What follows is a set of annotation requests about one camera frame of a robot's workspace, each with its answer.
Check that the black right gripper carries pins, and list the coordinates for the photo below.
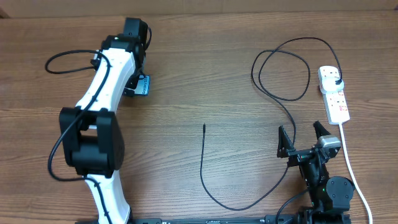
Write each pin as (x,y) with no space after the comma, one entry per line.
(285,150)

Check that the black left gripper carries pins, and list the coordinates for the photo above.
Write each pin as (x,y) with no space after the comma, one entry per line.
(132,83)

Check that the blue Samsung smartphone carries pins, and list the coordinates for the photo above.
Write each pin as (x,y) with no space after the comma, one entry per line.
(143,84)

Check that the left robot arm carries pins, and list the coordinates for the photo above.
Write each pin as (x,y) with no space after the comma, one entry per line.
(90,134)

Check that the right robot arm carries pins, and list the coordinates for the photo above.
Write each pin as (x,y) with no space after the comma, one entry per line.
(330,196)

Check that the white charger plug adapter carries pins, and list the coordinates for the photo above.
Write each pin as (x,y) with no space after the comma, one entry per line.
(329,85)

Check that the white power strip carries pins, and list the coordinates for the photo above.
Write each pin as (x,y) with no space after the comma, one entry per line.
(335,103)

